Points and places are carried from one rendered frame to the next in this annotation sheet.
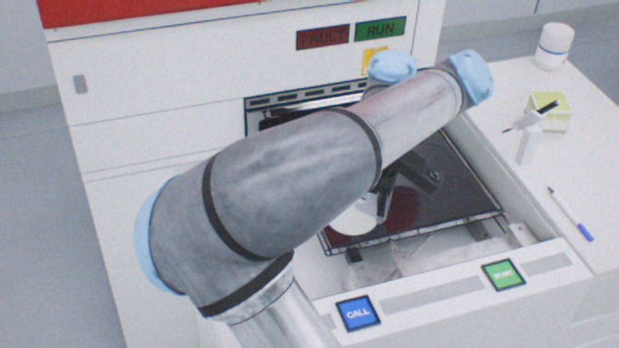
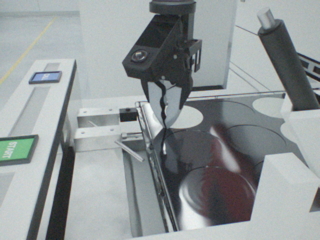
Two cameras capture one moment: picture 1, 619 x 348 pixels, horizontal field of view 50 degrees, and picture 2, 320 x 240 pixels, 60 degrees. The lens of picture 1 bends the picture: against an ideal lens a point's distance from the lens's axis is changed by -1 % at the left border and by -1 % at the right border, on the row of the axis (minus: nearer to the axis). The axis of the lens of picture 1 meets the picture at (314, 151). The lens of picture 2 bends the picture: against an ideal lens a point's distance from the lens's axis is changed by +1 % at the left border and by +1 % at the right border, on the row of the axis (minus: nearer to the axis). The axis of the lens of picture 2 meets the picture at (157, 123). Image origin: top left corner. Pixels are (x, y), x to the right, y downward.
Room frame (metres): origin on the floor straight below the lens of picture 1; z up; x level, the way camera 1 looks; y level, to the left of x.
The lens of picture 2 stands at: (0.94, -0.57, 1.16)
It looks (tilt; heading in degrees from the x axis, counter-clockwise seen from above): 30 degrees down; 100
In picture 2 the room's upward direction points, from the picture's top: straight up
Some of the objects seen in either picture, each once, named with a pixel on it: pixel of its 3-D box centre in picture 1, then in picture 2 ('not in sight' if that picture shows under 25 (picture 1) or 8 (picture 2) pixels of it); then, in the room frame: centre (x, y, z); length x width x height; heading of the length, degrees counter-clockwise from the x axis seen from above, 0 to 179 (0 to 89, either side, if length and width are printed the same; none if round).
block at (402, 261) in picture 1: (407, 272); (98, 137); (0.76, -0.18, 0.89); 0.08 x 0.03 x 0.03; 20
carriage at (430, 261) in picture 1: (444, 272); (99, 179); (0.79, -0.25, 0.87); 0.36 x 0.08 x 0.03; 110
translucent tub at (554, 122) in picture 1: (547, 113); not in sight; (1.12, -0.48, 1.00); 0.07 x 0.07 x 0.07; 1
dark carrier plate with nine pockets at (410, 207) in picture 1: (381, 168); (253, 140); (1.03, -0.14, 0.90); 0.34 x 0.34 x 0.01; 20
